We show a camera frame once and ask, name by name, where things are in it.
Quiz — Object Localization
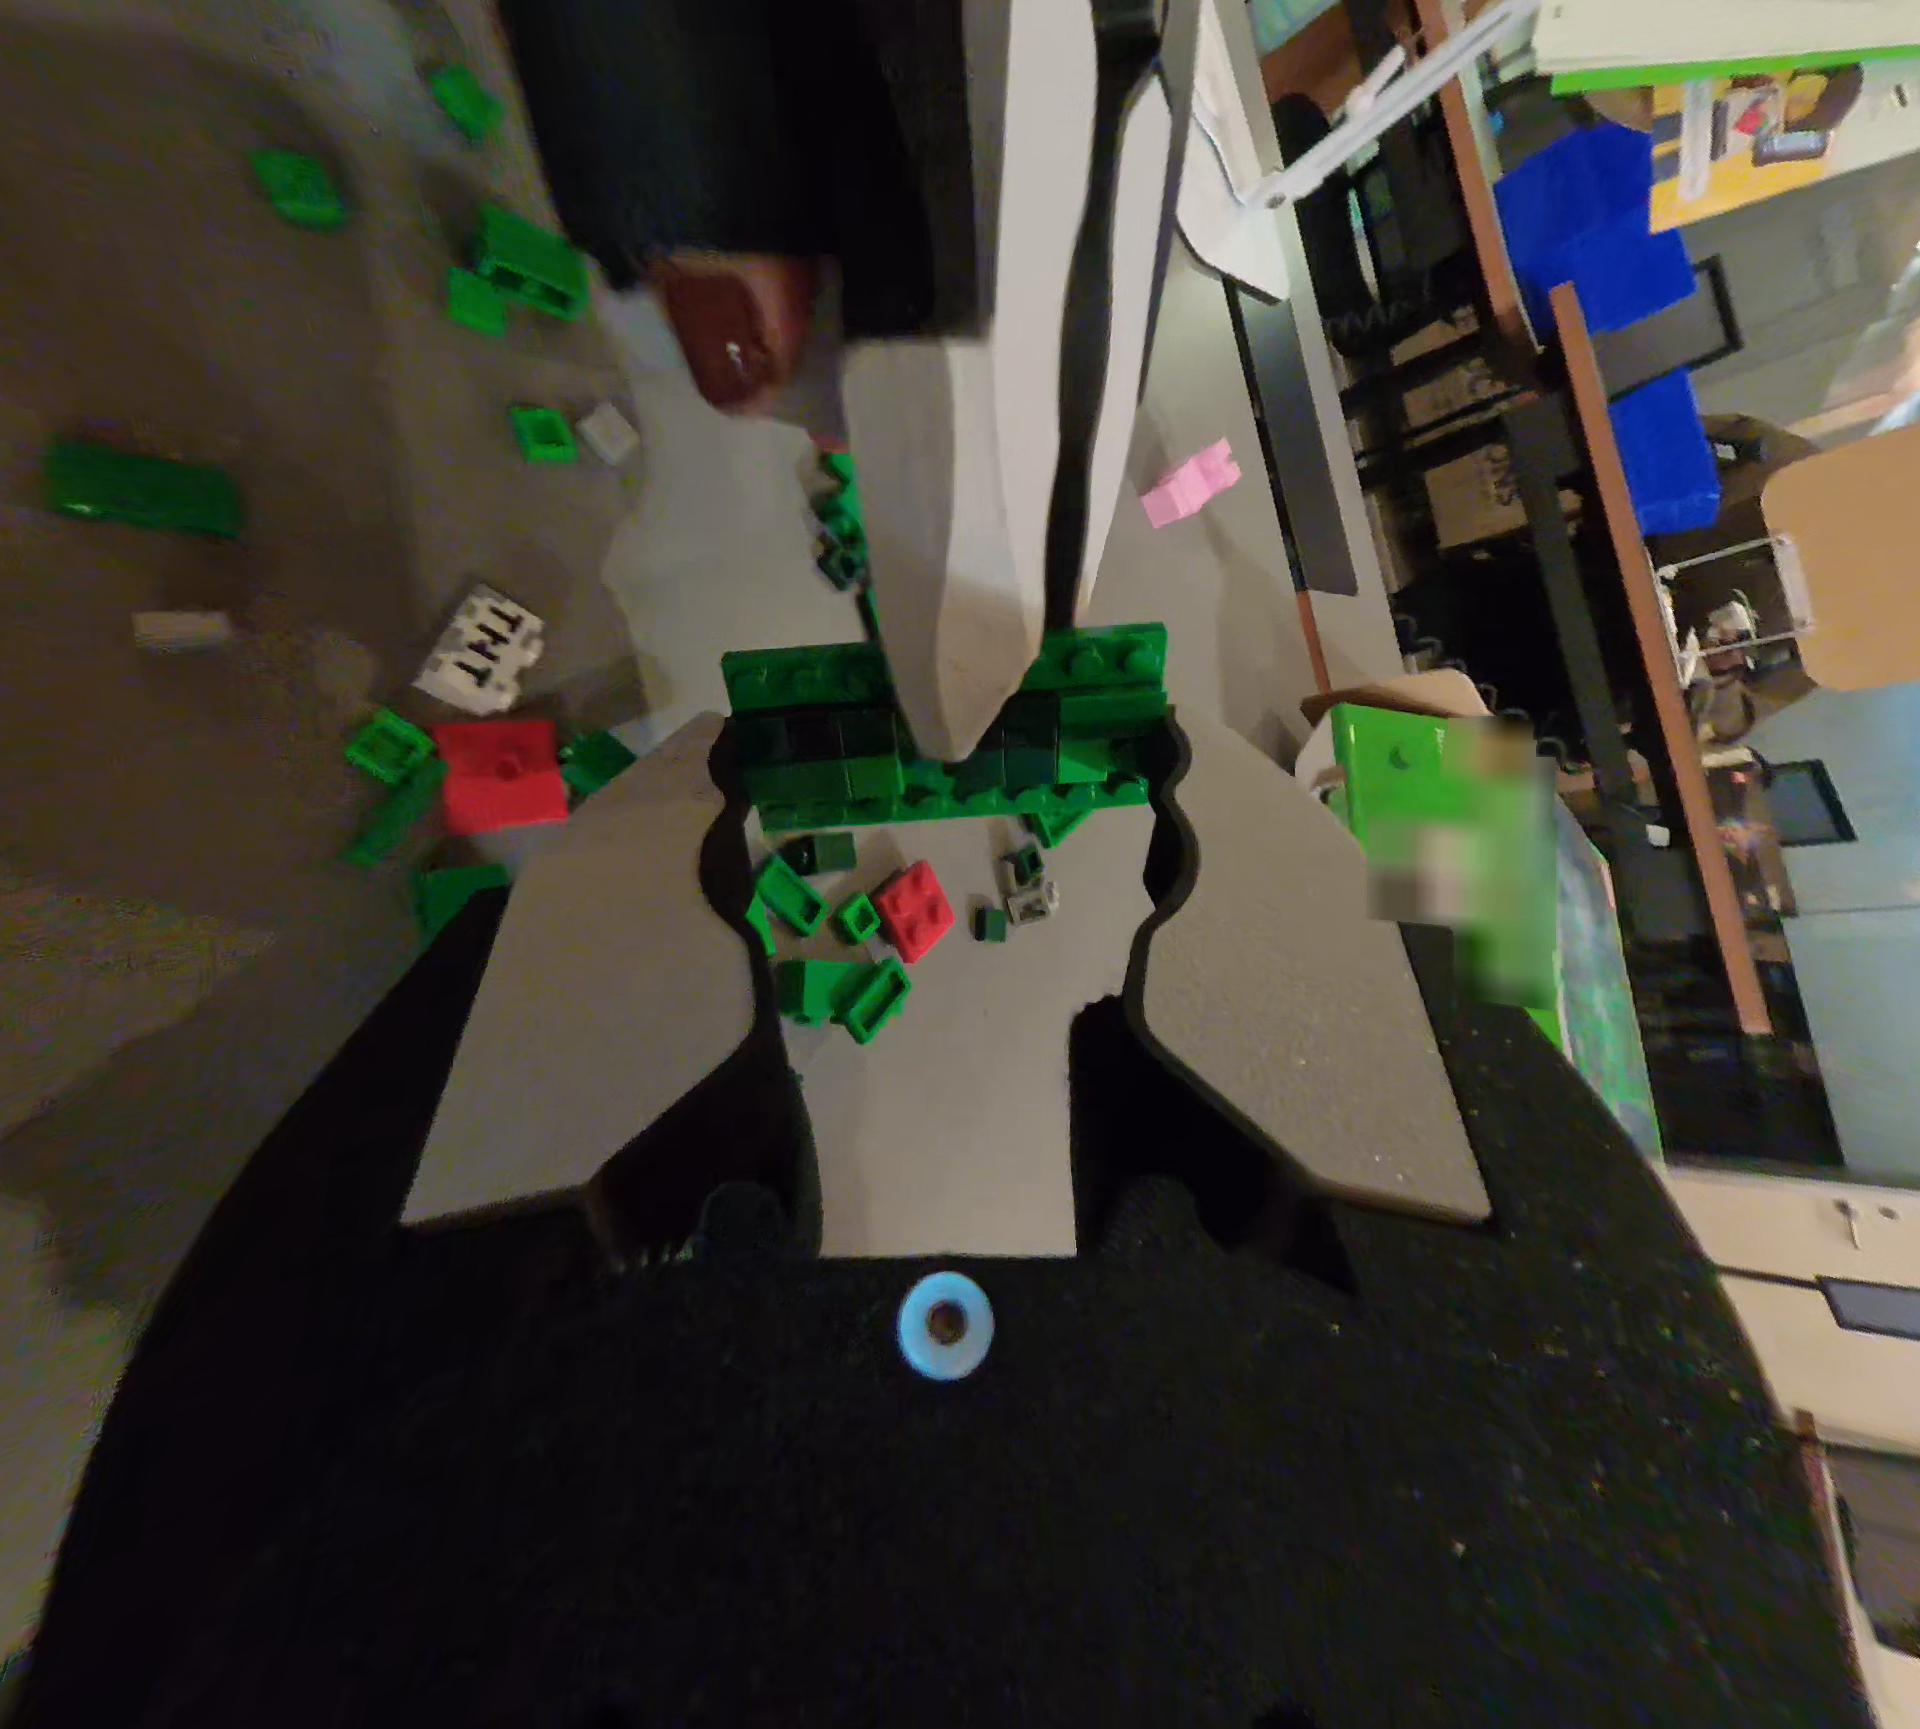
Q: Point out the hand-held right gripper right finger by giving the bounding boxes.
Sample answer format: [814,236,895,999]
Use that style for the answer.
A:
[1122,706,1499,1231]

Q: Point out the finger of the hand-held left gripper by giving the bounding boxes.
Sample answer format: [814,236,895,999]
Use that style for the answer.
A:
[1046,0,1215,632]
[837,0,1110,767]

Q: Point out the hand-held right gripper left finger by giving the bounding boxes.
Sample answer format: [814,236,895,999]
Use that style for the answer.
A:
[398,708,801,1231]

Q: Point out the green brick plate assembly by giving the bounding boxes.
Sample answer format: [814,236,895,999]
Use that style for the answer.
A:
[720,618,1172,848]

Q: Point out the grey desk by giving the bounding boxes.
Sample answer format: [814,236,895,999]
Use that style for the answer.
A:
[0,0,1352,1679]

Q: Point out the person's left hand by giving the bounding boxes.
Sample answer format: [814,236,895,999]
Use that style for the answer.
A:
[450,0,824,414]

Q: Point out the pink brick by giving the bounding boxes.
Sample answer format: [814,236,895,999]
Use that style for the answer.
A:
[1138,436,1247,533]

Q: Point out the scattered small green bricks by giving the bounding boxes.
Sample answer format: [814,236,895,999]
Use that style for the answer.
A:
[247,59,1099,1046]

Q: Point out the green printed cardboard box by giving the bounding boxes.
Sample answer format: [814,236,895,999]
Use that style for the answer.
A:
[1326,702,1670,1155]

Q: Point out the large red brick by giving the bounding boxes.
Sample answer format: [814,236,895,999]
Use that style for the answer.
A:
[432,718,574,837]

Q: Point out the brown cardboard piece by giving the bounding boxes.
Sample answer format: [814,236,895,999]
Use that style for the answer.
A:
[1301,668,1490,728]

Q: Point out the small red studded brick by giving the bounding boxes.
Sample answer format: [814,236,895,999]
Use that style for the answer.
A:
[870,859,961,965]

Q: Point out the white printed brick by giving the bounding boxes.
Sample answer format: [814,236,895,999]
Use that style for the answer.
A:
[413,587,546,721]

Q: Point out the blue plastic bin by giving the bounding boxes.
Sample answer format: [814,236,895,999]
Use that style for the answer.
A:
[1602,370,1727,541]
[1490,119,1700,337]

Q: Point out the beige cabinet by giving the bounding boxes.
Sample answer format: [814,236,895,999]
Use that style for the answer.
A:
[1656,1156,1920,1729]

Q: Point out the yellow printed poster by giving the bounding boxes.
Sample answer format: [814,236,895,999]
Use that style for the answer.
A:
[1647,66,1867,234]

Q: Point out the large green studded baseplate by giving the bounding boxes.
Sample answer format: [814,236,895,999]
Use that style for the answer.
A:
[41,435,247,542]

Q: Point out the brown cardboard panel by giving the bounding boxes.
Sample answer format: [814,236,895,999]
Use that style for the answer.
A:
[1758,424,1920,697]

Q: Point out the white metal frame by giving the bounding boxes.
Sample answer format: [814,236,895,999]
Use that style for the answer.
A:
[1223,0,1548,210]

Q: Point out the brown wooden rail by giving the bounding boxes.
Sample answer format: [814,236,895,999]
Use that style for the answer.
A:
[1362,0,1550,360]

